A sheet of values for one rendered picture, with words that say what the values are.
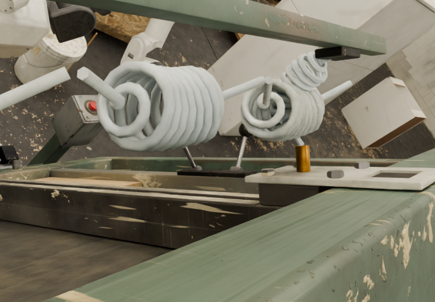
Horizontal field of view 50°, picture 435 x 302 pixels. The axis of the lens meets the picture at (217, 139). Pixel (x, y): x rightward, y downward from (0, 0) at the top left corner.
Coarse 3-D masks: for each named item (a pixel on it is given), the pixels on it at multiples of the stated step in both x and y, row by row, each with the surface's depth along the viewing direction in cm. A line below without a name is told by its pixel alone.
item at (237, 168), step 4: (240, 128) 108; (244, 128) 108; (240, 132) 108; (244, 132) 108; (248, 132) 107; (244, 136) 108; (248, 136) 108; (244, 140) 108; (244, 144) 108; (240, 148) 107; (244, 148) 107; (240, 152) 107; (240, 156) 106; (240, 160) 106; (236, 164) 106; (232, 168) 105; (236, 168) 105; (240, 168) 105
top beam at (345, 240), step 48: (336, 192) 45; (384, 192) 43; (432, 192) 42; (240, 240) 30; (288, 240) 29; (336, 240) 29; (384, 240) 31; (432, 240) 41; (96, 288) 23; (144, 288) 22; (192, 288) 22; (240, 288) 22; (288, 288) 21; (336, 288) 25; (384, 288) 31; (432, 288) 40
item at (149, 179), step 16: (64, 176) 141; (80, 176) 137; (96, 176) 132; (112, 176) 128; (128, 176) 124; (144, 176) 120; (160, 176) 117; (176, 176) 114; (192, 176) 110; (240, 192) 102; (256, 192) 100
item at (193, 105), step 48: (96, 0) 23; (144, 0) 25; (192, 0) 28; (240, 0) 32; (384, 48) 56; (0, 96) 24; (144, 96) 31; (192, 96) 33; (144, 144) 32; (192, 144) 37
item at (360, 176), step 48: (336, 48) 47; (288, 96) 52; (0, 192) 91; (48, 192) 81; (96, 192) 73; (144, 192) 72; (192, 192) 67; (288, 192) 53; (144, 240) 67; (192, 240) 62
